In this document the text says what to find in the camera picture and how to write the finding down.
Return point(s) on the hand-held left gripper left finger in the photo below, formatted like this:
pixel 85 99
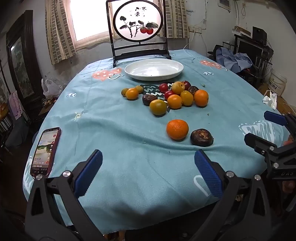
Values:
pixel 89 173

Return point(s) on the crumpled white tissue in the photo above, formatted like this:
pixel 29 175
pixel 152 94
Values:
pixel 270 99

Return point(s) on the pink cloth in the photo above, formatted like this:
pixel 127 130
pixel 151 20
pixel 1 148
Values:
pixel 15 105

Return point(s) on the beige checked curtain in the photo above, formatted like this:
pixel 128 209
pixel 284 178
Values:
pixel 59 30
pixel 177 18

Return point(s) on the orange mandarin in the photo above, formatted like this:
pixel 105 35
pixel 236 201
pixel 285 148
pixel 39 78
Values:
pixel 132 94
pixel 201 97
pixel 177 129
pixel 174 102

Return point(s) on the red smartphone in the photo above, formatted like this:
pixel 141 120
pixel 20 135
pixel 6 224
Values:
pixel 44 153

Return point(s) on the red plum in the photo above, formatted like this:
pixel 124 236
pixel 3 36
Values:
pixel 187 83
pixel 163 87
pixel 168 93

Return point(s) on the black speaker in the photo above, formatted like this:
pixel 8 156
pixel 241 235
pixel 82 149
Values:
pixel 259 34

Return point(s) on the pale yellow round fruit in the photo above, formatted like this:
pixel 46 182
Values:
pixel 178 87

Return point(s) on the white oval plate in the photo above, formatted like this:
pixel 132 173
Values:
pixel 143 71

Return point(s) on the black monitor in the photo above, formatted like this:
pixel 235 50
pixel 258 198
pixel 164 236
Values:
pixel 249 49

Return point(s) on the dark brown round fruit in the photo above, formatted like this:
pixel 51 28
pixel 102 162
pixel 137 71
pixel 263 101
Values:
pixel 202 138
pixel 148 99
pixel 193 89

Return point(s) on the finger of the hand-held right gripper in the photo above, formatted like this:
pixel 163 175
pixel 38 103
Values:
pixel 259 143
pixel 275 117

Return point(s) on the light blue printed tablecloth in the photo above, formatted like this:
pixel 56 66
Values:
pixel 115 139

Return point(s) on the small yellow fruit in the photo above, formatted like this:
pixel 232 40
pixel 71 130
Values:
pixel 140 88
pixel 124 92

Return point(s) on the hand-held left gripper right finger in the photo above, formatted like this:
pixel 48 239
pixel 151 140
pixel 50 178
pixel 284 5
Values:
pixel 208 173

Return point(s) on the person's right hand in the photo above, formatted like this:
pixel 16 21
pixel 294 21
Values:
pixel 286 186

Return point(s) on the white bucket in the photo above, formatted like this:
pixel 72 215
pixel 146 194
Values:
pixel 277 83

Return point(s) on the dark-framed round painted table screen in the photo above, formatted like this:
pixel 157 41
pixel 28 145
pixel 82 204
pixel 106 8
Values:
pixel 129 23

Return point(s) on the wall power socket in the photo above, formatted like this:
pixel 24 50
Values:
pixel 195 29

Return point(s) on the blue clothing pile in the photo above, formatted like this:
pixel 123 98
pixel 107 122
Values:
pixel 233 61

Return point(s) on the dark cloth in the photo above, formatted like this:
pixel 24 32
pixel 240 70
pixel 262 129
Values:
pixel 214 52

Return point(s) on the dark framed painting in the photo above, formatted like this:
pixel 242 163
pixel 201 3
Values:
pixel 22 62

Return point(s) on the bright window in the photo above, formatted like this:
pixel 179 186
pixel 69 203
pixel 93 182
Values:
pixel 87 18

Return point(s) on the yellow-orange citrus fruit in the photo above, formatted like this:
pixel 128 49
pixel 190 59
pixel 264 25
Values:
pixel 186 98
pixel 158 107

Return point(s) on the white plastic bag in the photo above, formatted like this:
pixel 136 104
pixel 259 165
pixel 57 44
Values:
pixel 50 89

